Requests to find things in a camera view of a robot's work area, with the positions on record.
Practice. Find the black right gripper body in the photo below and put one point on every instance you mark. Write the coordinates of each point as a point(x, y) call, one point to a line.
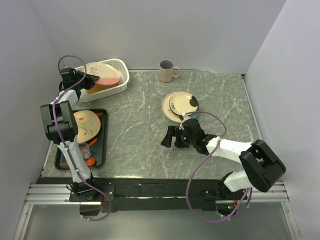
point(187, 140)

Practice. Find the woven bamboo square tray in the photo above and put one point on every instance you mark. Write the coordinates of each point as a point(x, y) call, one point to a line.
point(101, 87)

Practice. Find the cream and pink plate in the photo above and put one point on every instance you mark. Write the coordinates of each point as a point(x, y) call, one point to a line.
point(107, 74)

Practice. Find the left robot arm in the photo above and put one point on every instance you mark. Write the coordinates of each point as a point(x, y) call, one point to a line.
point(61, 128)

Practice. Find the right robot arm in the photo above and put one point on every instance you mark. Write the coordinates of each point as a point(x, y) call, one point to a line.
point(262, 168)

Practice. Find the white perforated plastic bin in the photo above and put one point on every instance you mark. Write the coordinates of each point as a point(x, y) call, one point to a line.
point(122, 85)

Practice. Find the large cream and blue plate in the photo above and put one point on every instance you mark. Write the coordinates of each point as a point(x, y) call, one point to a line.
point(168, 113)

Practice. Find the beige bird pattern plate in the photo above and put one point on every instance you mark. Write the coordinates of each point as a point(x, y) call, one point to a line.
point(88, 124)

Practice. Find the clear glass cup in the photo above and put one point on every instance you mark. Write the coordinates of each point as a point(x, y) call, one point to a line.
point(85, 150)

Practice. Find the beige ceramic mug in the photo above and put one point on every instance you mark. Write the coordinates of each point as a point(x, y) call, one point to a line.
point(168, 71)

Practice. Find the black rectangular tray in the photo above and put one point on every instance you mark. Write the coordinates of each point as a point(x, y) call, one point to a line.
point(98, 150)

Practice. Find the orange plastic spoon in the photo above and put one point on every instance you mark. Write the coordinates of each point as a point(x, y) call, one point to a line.
point(89, 162)

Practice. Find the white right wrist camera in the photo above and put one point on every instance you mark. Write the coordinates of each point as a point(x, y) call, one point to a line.
point(183, 117)

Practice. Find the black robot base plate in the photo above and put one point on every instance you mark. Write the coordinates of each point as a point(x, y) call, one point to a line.
point(136, 194)

